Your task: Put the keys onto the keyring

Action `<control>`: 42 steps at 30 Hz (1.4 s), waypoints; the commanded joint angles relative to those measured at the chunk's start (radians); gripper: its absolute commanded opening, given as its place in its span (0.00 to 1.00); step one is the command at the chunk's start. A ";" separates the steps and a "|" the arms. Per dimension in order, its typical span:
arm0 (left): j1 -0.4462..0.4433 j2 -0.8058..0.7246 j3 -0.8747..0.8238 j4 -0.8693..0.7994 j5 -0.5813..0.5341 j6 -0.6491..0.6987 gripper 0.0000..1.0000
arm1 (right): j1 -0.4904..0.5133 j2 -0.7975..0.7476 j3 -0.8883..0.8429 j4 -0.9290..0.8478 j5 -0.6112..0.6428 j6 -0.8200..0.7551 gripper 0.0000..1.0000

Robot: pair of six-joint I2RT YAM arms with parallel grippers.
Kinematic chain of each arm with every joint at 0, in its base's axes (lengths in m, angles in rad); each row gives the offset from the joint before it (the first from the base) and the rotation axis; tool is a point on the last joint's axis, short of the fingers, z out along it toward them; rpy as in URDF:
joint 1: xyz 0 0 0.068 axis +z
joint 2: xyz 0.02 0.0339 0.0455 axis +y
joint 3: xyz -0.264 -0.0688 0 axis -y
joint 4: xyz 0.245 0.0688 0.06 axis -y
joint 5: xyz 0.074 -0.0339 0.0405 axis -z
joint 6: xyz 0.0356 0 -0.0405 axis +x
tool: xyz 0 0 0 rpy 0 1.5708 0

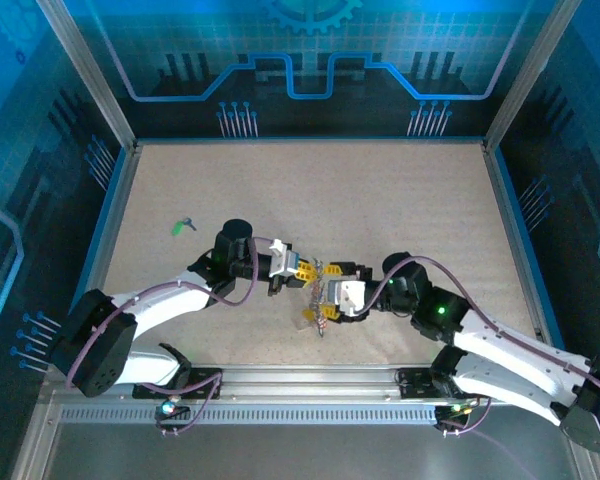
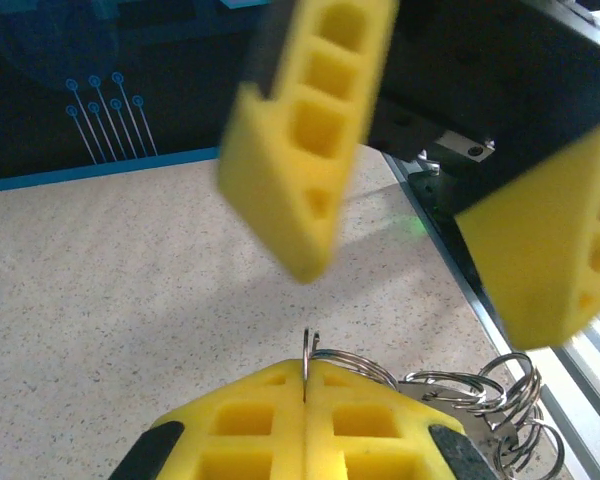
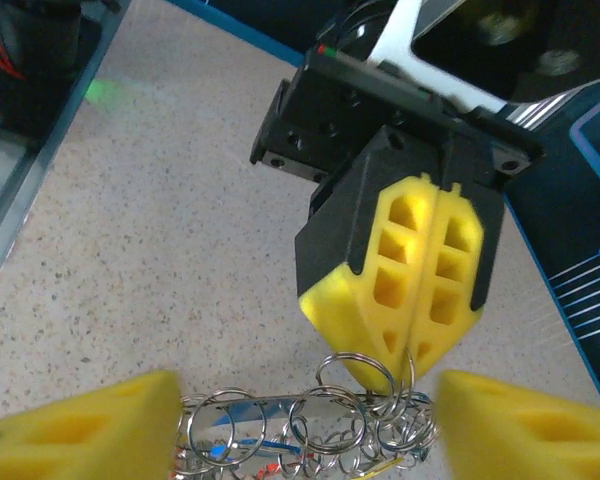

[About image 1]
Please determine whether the metal keyring with keys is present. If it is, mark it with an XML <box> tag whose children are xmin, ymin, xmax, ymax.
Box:
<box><xmin>299</xmin><ymin>257</ymin><xmax>332</xmax><ymax>339</ymax></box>

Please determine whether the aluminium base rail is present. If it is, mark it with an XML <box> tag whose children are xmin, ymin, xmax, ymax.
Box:
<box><xmin>189</xmin><ymin>364</ymin><xmax>436</xmax><ymax>402</ymax></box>

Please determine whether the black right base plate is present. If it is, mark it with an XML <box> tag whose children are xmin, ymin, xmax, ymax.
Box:
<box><xmin>397</xmin><ymin>367</ymin><xmax>481</xmax><ymax>401</ymax></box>

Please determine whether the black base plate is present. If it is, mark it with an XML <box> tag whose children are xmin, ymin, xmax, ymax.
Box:
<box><xmin>397</xmin><ymin>367</ymin><xmax>481</xmax><ymax>401</ymax></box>
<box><xmin>132</xmin><ymin>367</ymin><xmax>224</xmax><ymax>401</ymax></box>

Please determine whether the grey slotted cable duct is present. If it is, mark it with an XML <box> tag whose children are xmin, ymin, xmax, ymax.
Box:
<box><xmin>59</xmin><ymin>403</ymin><xmax>444</xmax><ymax>426</ymax></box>

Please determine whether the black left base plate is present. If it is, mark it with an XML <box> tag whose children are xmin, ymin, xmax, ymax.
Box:
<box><xmin>132</xmin><ymin>367</ymin><xmax>224</xmax><ymax>401</ymax></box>

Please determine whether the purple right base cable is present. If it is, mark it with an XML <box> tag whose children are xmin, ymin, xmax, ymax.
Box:
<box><xmin>437</xmin><ymin>394</ymin><xmax>534</xmax><ymax>480</ymax></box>

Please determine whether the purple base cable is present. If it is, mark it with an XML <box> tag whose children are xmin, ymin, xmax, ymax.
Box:
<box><xmin>152</xmin><ymin>372</ymin><xmax>224</xmax><ymax>436</ymax></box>
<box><xmin>437</xmin><ymin>394</ymin><xmax>534</xmax><ymax>480</ymax></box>

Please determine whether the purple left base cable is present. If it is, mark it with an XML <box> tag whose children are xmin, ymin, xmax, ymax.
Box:
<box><xmin>152</xmin><ymin>372</ymin><xmax>224</xmax><ymax>436</ymax></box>

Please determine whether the aluminium frame post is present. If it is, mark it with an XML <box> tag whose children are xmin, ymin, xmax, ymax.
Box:
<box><xmin>35</xmin><ymin>0</ymin><xmax>140</xmax><ymax>150</ymax></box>
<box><xmin>483</xmin><ymin>0</ymin><xmax>579</xmax><ymax>150</ymax></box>

